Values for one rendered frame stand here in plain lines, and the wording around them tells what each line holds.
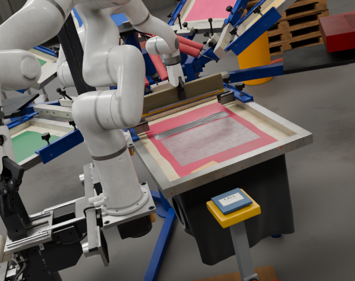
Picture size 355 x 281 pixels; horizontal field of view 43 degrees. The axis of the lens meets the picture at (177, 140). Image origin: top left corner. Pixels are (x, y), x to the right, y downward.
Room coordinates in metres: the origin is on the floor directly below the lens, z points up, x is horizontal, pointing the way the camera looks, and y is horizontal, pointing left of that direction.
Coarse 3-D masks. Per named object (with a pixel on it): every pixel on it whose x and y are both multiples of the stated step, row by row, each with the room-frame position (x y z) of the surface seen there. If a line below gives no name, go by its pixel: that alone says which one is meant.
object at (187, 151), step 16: (160, 128) 1.95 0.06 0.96; (192, 128) 1.85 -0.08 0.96; (160, 144) 1.77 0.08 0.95; (176, 144) 1.73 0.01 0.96; (192, 144) 1.69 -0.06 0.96; (208, 144) 1.65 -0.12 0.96; (176, 160) 1.58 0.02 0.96; (192, 160) 1.55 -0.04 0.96; (208, 160) 1.51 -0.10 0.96; (224, 160) 1.48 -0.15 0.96
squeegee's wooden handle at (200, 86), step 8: (200, 80) 1.95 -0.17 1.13; (208, 80) 1.96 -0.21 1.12; (216, 80) 1.96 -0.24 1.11; (168, 88) 1.93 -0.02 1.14; (176, 88) 1.92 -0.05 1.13; (184, 88) 1.93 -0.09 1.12; (192, 88) 1.94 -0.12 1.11; (200, 88) 1.95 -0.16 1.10; (208, 88) 1.95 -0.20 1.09; (216, 88) 1.96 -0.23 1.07; (144, 96) 1.90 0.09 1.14; (152, 96) 1.90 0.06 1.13; (160, 96) 1.90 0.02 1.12; (168, 96) 1.91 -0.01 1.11; (176, 96) 1.92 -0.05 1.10; (144, 104) 1.89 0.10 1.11; (152, 104) 1.89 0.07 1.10; (160, 104) 1.90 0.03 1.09; (144, 112) 1.88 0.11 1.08
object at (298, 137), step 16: (256, 112) 1.79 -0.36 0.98; (272, 112) 1.72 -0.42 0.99; (288, 128) 1.54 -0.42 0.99; (272, 144) 1.44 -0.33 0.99; (288, 144) 1.42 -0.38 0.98; (304, 144) 1.44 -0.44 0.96; (144, 160) 1.58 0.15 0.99; (240, 160) 1.38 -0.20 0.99; (256, 160) 1.39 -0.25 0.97; (160, 176) 1.42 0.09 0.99; (192, 176) 1.36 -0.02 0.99; (208, 176) 1.35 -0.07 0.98; (224, 176) 1.37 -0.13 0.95; (176, 192) 1.33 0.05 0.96
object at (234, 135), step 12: (204, 108) 2.06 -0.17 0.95; (216, 108) 2.02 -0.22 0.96; (192, 120) 1.95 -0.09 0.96; (216, 120) 1.87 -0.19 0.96; (228, 120) 1.84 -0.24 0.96; (240, 120) 1.80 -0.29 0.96; (204, 132) 1.78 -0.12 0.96; (216, 132) 1.75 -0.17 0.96; (228, 132) 1.71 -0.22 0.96; (240, 132) 1.68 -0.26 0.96; (252, 132) 1.65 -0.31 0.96; (264, 132) 1.63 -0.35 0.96; (216, 144) 1.63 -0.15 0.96; (228, 144) 1.60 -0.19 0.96; (240, 144) 1.57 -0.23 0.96; (252, 144) 1.55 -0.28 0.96; (264, 144) 1.52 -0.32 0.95; (228, 156) 1.50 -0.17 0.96
